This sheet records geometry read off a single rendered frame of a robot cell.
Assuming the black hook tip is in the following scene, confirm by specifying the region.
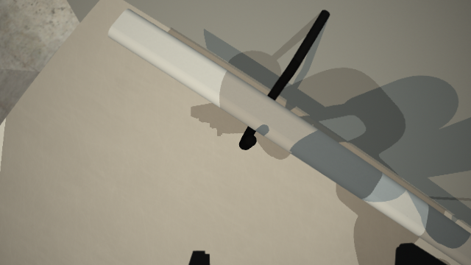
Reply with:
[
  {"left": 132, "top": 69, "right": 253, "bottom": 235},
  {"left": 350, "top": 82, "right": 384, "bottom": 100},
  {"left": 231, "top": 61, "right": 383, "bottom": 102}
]
[{"left": 240, "top": 135, "right": 257, "bottom": 150}]

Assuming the grey wall panel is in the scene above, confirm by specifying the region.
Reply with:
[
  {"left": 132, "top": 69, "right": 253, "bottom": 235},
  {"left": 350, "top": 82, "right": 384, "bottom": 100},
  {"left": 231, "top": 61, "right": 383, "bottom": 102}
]
[{"left": 124, "top": 0, "right": 471, "bottom": 228}]

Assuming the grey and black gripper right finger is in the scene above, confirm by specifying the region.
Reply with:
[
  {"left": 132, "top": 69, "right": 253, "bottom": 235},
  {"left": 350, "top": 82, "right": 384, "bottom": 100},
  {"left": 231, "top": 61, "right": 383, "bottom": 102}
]
[{"left": 395, "top": 243, "right": 447, "bottom": 265}]

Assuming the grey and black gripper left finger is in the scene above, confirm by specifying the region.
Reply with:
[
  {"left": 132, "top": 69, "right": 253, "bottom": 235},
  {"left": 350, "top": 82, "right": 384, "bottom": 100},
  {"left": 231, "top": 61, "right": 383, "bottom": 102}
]
[{"left": 188, "top": 251, "right": 210, "bottom": 265}]

